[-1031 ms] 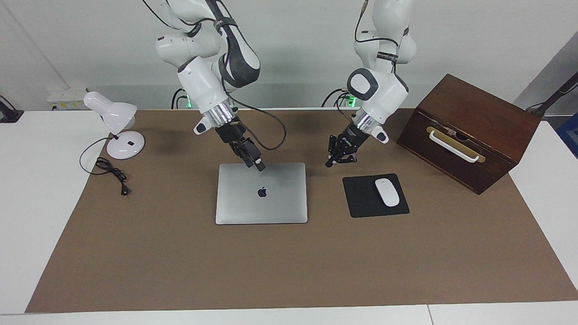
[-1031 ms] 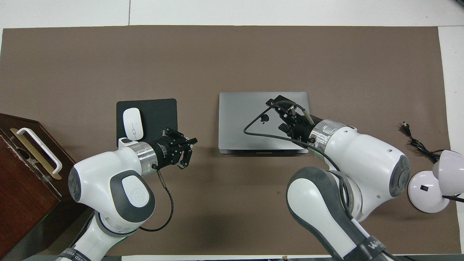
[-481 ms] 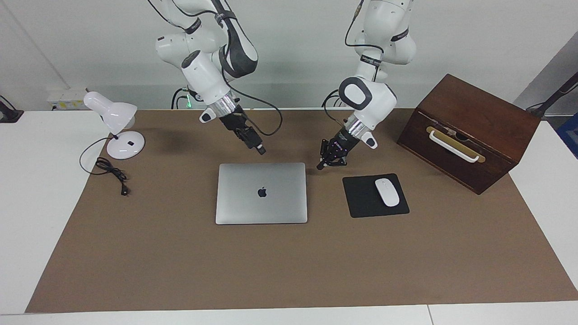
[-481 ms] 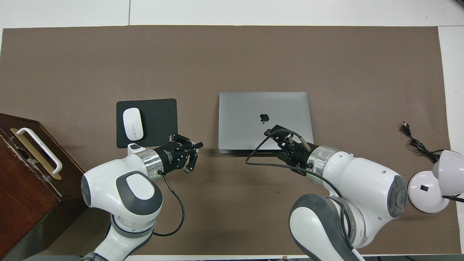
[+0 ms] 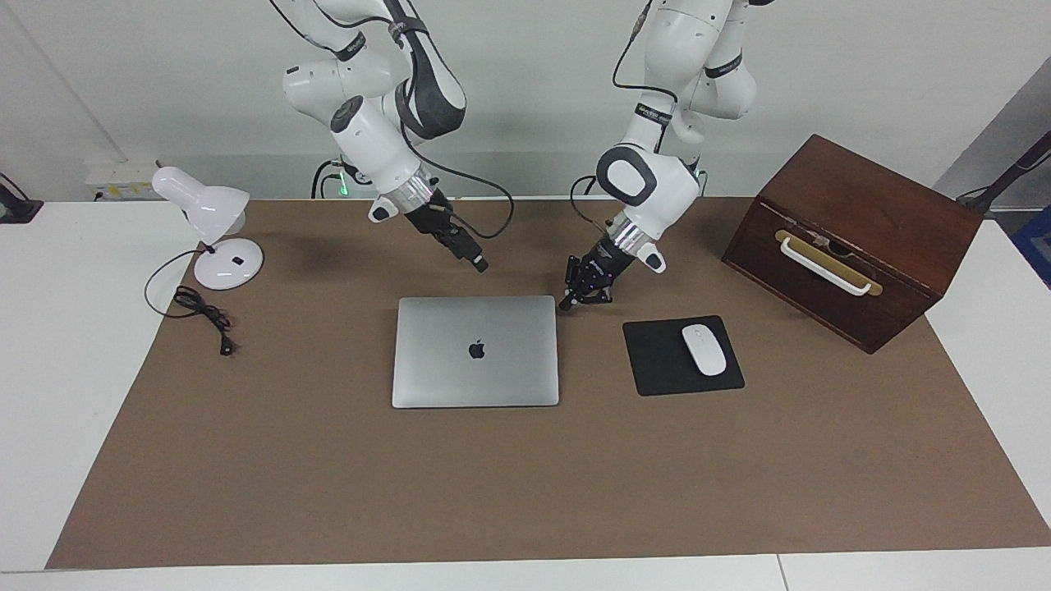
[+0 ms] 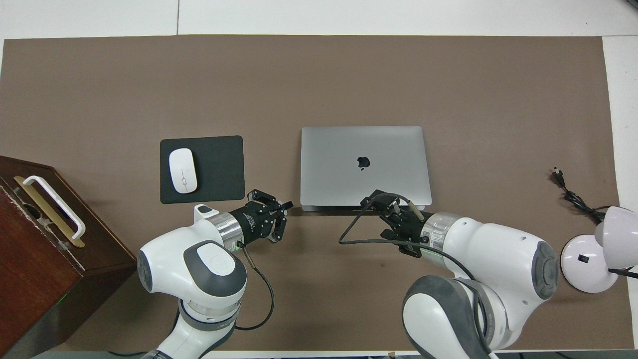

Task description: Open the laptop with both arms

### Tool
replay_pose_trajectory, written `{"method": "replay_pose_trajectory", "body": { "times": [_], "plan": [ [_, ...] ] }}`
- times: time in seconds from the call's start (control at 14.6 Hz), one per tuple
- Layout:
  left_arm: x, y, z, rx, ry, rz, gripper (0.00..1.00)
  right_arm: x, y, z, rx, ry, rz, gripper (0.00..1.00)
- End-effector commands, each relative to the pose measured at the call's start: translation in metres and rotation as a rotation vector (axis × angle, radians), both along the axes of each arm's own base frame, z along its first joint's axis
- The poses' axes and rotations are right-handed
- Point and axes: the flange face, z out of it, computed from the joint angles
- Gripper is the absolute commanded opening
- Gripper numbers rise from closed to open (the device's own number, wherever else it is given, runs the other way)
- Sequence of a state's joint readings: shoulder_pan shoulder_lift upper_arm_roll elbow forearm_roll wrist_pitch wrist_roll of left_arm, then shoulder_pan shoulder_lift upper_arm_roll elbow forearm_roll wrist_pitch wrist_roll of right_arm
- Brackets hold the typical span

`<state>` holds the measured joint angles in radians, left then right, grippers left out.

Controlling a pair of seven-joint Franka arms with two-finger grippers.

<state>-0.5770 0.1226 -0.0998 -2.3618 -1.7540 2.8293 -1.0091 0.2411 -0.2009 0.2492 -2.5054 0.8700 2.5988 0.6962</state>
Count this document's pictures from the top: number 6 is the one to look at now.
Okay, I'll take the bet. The brass handle plate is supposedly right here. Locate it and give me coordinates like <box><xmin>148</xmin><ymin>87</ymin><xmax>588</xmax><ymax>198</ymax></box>
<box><xmin>13</xmin><ymin>176</ymin><xmax>85</xmax><ymax>248</ymax></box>

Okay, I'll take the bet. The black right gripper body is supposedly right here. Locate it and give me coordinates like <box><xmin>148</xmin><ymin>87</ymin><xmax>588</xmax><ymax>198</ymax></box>
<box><xmin>380</xmin><ymin>212</ymin><xmax>432</xmax><ymax>258</ymax></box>

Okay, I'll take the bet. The white desk lamp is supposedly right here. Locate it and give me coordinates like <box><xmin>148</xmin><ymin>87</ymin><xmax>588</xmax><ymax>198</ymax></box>
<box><xmin>560</xmin><ymin>206</ymin><xmax>638</xmax><ymax>294</ymax></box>

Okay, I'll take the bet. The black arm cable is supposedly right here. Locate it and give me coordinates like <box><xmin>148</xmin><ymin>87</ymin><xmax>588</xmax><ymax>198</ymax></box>
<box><xmin>238</xmin><ymin>243</ymin><xmax>275</xmax><ymax>331</ymax></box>
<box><xmin>338</xmin><ymin>192</ymin><xmax>494</xmax><ymax>359</ymax></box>

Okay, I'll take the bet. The black mouse pad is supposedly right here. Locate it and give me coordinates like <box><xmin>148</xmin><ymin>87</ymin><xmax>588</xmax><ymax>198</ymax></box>
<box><xmin>159</xmin><ymin>135</ymin><xmax>246</xmax><ymax>204</ymax></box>

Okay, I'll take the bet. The silver laptop with apple logo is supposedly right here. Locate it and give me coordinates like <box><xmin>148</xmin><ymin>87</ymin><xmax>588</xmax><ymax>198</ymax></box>
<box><xmin>300</xmin><ymin>126</ymin><xmax>433</xmax><ymax>213</ymax></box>

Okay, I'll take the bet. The black lamp power cable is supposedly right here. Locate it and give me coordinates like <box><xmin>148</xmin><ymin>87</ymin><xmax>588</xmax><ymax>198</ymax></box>
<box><xmin>552</xmin><ymin>168</ymin><xmax>606</xmax><ymax>224</ymax></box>

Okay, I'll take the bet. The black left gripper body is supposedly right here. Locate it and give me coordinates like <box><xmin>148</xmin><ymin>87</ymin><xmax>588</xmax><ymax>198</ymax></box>
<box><xmin>232</xmin><ymin>202</ymin><xmax>275</xmax><ymax>246</ymax></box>

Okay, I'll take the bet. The white computer mouse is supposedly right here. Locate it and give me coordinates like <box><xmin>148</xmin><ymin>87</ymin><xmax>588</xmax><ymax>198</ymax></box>
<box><xmin>168</xmin><ymin>148</ymin><xmax>198</xmax><ymax>194</ymax></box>

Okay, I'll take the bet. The white box handle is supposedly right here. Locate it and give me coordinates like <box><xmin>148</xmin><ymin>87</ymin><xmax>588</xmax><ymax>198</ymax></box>
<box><xmin>22</xmin><ymin>176</ymin><xmax>86</xmax><ymax>241</ymax></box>

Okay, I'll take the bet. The brown table mat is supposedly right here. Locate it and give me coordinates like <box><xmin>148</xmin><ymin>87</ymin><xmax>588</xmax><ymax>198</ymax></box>
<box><xmin>0</xmin><ymin>34</ymin><xmax>635</xmax><ymax>352</ymax></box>

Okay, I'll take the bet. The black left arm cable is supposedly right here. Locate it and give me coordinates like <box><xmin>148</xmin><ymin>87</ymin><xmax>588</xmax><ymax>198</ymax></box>
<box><xmin>238</xmin><ymin>243</ymin><xmax>275</xmax><ymax>331</ymax></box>

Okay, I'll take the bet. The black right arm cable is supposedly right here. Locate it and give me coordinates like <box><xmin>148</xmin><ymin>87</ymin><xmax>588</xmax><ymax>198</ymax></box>
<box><xmin>338</xmin><ymin>192</ymin><xmax>494</xmax><ymax>359</ymax></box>

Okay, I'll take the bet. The dark brown wooden box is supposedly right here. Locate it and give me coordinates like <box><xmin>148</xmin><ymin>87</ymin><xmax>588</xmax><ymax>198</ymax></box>
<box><xmin>0</xmin><ymin>156</ymin><xmax>138</xmax><ymax>359</ymax></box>

